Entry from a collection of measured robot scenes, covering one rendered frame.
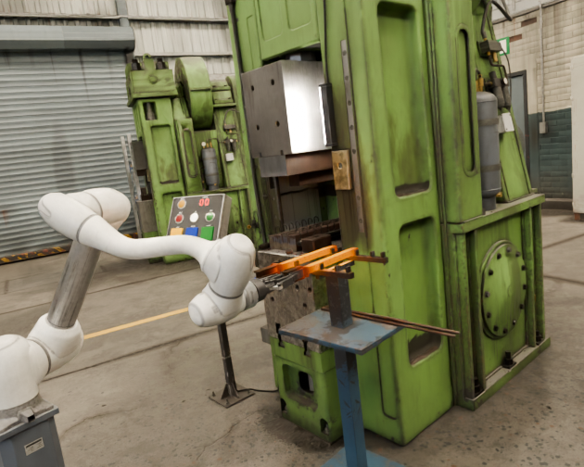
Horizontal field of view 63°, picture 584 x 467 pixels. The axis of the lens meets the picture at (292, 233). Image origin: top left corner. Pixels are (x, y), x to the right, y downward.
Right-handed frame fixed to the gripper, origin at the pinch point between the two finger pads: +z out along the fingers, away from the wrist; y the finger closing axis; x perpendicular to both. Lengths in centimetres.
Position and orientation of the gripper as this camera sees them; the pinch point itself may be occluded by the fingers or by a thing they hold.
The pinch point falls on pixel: (294, 274)
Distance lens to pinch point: 162.2
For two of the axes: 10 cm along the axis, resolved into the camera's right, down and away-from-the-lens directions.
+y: 7.3, 0.3, -6.8
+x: -1.2, -9.8, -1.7
